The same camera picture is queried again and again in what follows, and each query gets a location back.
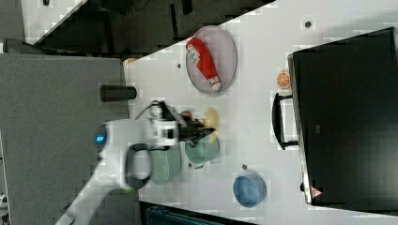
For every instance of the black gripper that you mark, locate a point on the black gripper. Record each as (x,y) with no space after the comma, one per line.
(189,130)

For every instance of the yellow plush peeled banana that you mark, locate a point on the yellow plush peeled banana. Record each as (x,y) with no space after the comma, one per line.
(211,120)

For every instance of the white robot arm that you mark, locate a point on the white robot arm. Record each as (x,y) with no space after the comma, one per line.
(123,140)

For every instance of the black toaster oven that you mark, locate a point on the black toaster oven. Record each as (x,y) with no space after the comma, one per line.
(342,115)

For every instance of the green measuring cup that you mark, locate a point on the green measuring cup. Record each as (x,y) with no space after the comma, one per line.
(204,151)

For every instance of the red toy strawberry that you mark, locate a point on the red toy strawberry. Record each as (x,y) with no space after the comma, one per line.
(187,114)

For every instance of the green colander basket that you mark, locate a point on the green colander basket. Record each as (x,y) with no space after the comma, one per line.
(165,165)

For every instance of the blue cup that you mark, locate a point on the blue cup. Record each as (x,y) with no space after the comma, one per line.
(249,189)

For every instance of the grey oval plate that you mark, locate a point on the grey oval plate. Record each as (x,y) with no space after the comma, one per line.
(224,54)

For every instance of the red plush ketchup bottle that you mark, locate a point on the red plush ketchup bottle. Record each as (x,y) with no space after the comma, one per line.
(202,59)

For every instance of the orange slice toy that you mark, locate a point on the orange slice toy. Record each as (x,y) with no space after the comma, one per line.
(283,80)

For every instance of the green plastic spatula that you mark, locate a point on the green plastic spatula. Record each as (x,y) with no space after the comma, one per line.
(128,190)

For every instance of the dark grey cylindrical cup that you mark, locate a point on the dark grey cylindrical cup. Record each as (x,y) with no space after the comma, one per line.
(111,93)

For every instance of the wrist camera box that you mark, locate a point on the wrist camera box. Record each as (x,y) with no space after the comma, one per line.
(168,113)

